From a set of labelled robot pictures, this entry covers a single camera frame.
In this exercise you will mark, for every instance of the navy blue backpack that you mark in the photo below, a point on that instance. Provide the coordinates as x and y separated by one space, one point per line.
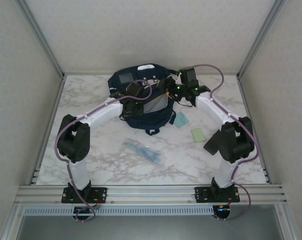
151 120

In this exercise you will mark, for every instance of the light blue note pad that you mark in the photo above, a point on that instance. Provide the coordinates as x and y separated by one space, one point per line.
181 120

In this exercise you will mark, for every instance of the light green note pad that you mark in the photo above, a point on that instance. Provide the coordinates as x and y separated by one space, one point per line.
198 135

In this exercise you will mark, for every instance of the clear bag of pens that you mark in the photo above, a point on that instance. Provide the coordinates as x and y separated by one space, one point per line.
141 151

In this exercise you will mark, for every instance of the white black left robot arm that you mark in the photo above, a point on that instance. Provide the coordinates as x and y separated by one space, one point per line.
103 115

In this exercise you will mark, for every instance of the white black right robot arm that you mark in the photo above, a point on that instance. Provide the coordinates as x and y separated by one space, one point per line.
223 175

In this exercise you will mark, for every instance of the small black controller board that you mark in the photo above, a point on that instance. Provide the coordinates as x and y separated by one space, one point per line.
222 212
83 210

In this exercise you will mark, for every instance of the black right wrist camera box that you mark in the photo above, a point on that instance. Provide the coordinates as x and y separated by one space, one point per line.
188 75

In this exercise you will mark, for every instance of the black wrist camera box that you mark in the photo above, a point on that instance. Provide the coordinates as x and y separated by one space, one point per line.
188 75
134 88

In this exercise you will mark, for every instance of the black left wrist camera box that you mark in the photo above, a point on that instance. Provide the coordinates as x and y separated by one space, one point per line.
134 88

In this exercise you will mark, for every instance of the aluminium table side rail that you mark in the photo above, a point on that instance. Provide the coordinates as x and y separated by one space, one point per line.
49 125
263 162

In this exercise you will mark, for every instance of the aluminium frame post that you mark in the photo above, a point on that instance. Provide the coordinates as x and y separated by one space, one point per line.
259 40
12 222
286 222
43 40

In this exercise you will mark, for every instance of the aluminium mounting rail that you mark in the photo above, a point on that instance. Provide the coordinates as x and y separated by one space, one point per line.
151 195

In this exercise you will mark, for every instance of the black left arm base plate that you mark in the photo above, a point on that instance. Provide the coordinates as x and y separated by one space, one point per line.
101 195

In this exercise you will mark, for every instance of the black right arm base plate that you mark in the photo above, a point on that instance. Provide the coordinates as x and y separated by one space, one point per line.
203 195

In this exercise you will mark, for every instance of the aluminium lower frame post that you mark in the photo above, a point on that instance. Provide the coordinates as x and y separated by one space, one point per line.
12 222
286 222

